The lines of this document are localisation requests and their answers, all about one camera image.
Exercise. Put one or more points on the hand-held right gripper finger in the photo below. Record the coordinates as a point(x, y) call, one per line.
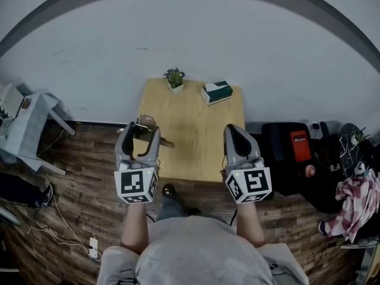
point(229, 144)
point(254, 147)

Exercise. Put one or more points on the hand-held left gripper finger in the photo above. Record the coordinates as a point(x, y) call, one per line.
point(154, 144)
point(121, 142)

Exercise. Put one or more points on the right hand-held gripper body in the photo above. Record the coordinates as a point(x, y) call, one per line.
point(252, 183)

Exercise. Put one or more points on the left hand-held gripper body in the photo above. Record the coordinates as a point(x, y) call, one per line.
point(135, 183)

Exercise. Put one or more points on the brown metal object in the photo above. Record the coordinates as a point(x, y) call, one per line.
point(146, 120)

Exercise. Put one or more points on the person's right forearm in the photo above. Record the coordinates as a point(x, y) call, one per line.
point(250, 224)

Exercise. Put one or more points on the person's left forearm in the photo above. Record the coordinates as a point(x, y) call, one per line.
point(135, 227)

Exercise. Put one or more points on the black bag with orange label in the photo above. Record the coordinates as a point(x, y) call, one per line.
point(285, 159)

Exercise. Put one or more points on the person's leg and shoe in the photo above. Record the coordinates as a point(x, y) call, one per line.
point(170, 203)

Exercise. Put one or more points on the green and white tissue box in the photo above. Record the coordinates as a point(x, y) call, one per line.
point(216, 92)

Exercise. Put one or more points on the pink seashell ornament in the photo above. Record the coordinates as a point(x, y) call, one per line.
point(310, 171)

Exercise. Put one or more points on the small potted plant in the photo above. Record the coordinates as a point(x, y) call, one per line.
point(174, 80)

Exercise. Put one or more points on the white power strip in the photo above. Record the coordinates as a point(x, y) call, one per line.
point(93, 247)

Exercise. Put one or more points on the person's grey shirt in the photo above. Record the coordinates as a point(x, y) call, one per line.
point(202, 251)

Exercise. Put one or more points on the black sneaker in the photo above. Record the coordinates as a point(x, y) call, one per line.
point(47, 195)

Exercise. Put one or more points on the white side table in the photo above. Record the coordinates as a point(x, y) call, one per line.
point(25, 126)

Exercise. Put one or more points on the dark round marbled table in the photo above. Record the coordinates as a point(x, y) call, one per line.
point(354, 150)

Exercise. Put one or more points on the pink checked cloth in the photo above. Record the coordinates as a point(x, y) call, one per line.
point(356, 206)

